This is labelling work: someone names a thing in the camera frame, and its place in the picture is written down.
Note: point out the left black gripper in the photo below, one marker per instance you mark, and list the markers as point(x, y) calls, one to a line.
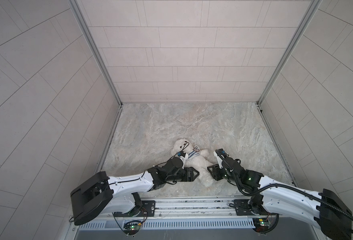
point(189, 177)

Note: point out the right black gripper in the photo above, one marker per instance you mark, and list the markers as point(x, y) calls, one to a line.
point(214, 171)

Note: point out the white plush teddy bear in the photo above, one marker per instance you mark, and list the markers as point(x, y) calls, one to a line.
point(200, 163)

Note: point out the blue white striped knit sweater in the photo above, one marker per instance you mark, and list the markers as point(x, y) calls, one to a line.
point(195, 152)

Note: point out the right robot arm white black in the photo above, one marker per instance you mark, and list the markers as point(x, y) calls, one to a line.
point(324, 211)

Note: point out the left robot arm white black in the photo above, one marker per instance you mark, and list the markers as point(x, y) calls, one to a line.
point(102, 194)

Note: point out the right green circuit board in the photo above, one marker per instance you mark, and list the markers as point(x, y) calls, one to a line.
point(261, 225)

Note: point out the green circuit board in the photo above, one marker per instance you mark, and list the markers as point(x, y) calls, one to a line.
point(131, 228)
point(261, 225)

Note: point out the left green circuit board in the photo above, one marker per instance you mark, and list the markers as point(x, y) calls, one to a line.
point(131, 228)

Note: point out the white ventilation grille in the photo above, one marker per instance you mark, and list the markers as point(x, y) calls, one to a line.
point(174, 224)

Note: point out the right corner aluminium profile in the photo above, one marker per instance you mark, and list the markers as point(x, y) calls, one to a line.
point(311, 10)

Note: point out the corner aluminium profile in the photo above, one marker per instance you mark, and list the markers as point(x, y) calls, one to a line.
point(74, 6)
point(311, 10)

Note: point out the left corner aluminium profile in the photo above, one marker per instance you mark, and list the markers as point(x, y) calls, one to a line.
point(74, 6)

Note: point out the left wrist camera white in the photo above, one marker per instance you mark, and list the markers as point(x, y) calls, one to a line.
point(183, 156)

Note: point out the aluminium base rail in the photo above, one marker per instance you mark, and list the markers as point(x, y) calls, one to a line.
point(213, 208)

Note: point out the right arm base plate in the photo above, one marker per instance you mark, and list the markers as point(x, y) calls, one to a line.
point(243, 208)

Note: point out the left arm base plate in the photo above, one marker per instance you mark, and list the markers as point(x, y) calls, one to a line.
point(146, 210)

